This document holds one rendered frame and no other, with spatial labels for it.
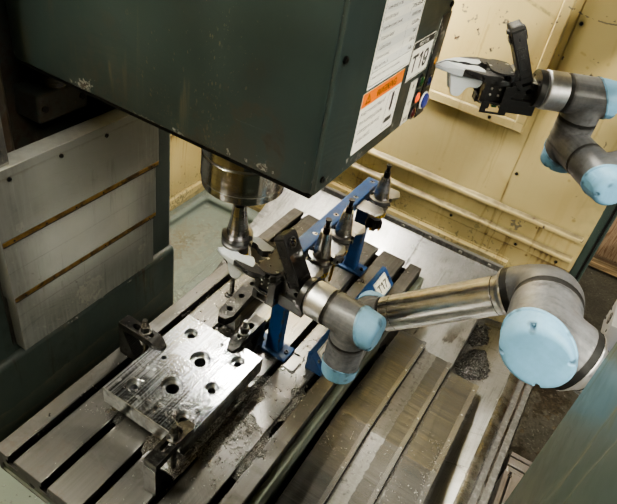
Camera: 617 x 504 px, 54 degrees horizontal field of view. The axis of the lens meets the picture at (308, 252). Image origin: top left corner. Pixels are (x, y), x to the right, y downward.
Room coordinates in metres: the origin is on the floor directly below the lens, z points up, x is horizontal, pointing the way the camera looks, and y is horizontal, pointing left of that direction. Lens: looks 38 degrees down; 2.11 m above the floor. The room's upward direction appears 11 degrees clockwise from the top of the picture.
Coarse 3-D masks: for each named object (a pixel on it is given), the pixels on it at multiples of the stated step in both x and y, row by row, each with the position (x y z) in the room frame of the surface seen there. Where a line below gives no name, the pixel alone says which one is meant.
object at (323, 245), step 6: (324, 234) 1.10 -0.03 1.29; (330, 234) 1.11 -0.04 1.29; (318, 240) 1.11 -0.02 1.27; (324, 240) 1.10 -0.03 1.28; (330, 240) 1.11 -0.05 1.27; (318, 246) 1.10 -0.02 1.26; (324, 246) 1.10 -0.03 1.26; (330, 246) 1.11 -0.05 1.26; (312, 252) 1.11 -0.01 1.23; (318, 252) 1.10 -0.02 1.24; (324, 252) 1.10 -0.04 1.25; (330, 252) 1.11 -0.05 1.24; (318, 258) 1.09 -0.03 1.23; (324, 258) 1.09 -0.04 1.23
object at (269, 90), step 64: (64, 0) 0.96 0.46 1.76; (128, 0) 0.90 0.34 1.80; (192, 0) 0.85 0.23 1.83; (256, 0) 0.81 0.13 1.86; (320, 0) 0.77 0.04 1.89; (384, 0) 0.86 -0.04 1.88; (448, 0) 1.12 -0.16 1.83; (64, 64) 0.96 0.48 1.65; (128, 64) 0.90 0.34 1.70; (192, 64) 0.85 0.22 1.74; (256, 64) 0.80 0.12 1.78; (320, 64) 0.76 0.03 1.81; (192, 128) 0.85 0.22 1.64; (256, 128) 0.80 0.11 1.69; (320, 128) 0.76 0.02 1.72
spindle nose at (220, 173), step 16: (208, 160) 0.89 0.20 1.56; (224, 160) 0.87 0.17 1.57; (208, 176) 0.89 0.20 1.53; (224, 176) 0.87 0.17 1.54; (240, 176) 0.87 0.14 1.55; (256, 176) 0.88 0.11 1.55; (208, 192) 0.89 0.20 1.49; (224, 192) 0.87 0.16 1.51; (240, 192) 0.87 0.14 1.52; (256, 192) 0.88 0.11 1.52; (272, 192) 0.90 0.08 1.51
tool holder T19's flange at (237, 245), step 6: (222, 234) 0.94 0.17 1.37; (252, 234) 0.95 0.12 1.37; (222, 240) 0.94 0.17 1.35; (228, 240) 0.92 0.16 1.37; (234, 240) 0.92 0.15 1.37; (240, 240) 0.93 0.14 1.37; (246, 240) 0.93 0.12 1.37; (252, 240) 0.96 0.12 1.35; (228, 246) 0.92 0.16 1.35; (234, 246) 0.93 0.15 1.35; (240, 246) 0.93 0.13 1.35
